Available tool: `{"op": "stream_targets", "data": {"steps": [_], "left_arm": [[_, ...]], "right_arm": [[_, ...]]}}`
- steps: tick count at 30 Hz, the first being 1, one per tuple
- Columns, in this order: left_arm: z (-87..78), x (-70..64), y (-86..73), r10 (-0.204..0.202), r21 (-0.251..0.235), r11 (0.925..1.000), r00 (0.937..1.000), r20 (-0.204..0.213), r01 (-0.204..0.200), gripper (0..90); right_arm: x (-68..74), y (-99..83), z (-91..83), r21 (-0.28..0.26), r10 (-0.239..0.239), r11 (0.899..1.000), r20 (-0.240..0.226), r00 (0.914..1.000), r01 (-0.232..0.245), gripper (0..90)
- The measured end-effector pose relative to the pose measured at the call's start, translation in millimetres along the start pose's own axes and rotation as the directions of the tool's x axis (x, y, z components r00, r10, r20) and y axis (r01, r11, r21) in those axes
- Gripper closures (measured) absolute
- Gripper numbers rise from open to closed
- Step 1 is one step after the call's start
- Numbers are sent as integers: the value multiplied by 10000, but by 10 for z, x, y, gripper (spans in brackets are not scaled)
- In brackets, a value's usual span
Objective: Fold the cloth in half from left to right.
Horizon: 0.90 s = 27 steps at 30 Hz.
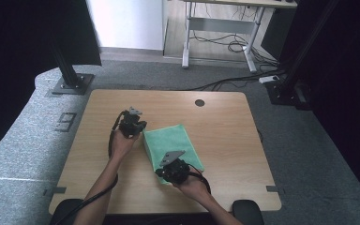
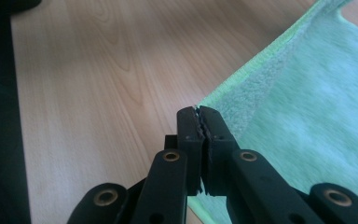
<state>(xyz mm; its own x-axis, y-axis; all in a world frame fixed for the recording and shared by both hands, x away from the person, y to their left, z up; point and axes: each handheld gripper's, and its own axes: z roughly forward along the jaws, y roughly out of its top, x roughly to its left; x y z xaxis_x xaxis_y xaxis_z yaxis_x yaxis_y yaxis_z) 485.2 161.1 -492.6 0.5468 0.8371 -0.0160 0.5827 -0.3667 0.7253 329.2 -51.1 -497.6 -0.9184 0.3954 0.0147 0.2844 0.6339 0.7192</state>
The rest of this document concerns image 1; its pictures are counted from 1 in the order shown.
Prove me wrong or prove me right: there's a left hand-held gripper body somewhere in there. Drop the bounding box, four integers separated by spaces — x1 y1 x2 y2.
117 106 144 138

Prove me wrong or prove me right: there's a grey tape floor marking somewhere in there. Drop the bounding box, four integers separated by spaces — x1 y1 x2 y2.
54 112 78 133

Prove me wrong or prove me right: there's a long black floor cable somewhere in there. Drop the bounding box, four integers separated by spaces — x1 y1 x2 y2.
186 69 287 92

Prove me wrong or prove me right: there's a green cloth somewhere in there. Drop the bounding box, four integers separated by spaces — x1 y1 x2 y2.
142 124 205 186

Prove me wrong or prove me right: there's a person's left hand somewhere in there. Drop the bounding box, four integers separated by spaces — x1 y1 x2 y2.
108 127 141 163

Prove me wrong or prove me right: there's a white desk frame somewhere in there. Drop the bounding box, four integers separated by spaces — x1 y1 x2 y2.
181 0 298 73

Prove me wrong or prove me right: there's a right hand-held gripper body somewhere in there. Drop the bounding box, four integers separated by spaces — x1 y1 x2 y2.
158 150 191 185

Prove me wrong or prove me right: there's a grey tape strip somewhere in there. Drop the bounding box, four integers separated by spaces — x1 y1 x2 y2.
42 186 68 197
265 185 285 195

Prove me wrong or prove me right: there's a tangle of black floor cables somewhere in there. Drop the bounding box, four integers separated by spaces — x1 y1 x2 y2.
189 29 279 68

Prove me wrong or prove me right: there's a white power strip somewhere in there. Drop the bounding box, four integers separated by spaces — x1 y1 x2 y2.
258 74 280 84

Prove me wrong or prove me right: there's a white partition panel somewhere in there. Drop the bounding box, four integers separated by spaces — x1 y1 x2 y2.
85 0 170 52

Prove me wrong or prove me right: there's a black curtain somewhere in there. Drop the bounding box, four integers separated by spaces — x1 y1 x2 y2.
0 0 102 165
277 0 360 210

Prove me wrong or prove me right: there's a black metal stand with base plate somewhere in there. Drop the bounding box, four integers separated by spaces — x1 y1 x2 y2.
264 0 340 111
48 31 96 96

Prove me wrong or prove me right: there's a right hand-held gripper black cable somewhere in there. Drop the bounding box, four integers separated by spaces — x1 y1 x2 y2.
186 162 213 195

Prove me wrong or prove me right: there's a person's right hand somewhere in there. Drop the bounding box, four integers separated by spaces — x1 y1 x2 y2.
172 173 213 203

